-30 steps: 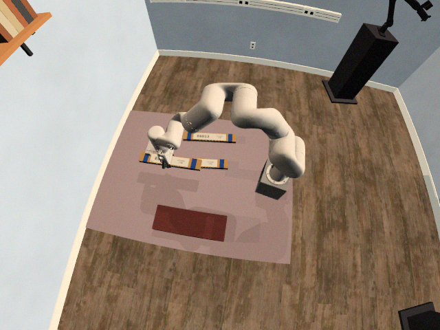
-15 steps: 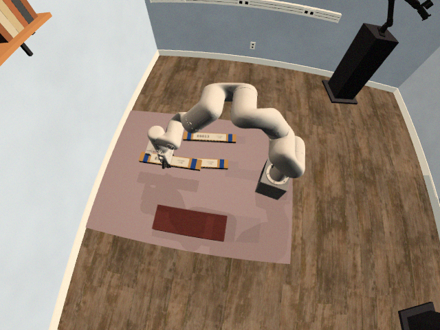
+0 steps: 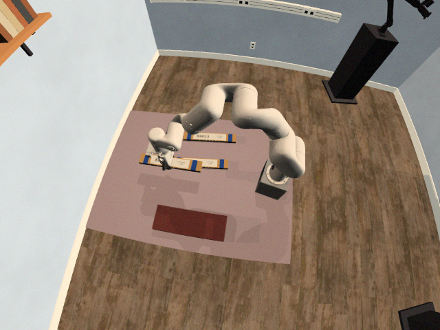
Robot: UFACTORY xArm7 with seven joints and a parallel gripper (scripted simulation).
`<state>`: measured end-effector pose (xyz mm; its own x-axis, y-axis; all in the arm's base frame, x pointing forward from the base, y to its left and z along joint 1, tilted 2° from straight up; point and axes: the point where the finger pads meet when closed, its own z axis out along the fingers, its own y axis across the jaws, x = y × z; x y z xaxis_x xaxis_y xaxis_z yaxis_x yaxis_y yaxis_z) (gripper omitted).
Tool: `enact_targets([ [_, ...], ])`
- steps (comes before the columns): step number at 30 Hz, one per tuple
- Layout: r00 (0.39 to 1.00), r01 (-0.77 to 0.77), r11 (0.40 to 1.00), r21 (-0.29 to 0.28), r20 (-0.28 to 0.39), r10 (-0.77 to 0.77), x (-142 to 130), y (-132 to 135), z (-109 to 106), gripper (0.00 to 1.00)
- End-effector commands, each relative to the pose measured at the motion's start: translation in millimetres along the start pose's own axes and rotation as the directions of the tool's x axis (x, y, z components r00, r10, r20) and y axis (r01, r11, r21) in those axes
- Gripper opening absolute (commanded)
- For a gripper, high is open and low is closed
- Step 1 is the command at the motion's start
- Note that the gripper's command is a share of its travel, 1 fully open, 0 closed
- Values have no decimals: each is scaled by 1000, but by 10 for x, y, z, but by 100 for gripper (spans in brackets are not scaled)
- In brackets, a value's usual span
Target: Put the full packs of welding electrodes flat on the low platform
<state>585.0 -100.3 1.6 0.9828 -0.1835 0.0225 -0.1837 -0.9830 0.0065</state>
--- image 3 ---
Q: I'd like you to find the cream label strip with blue and orange bands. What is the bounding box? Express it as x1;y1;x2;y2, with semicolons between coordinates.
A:
177;157;228;170
139;153;203;173
183;132;237;143

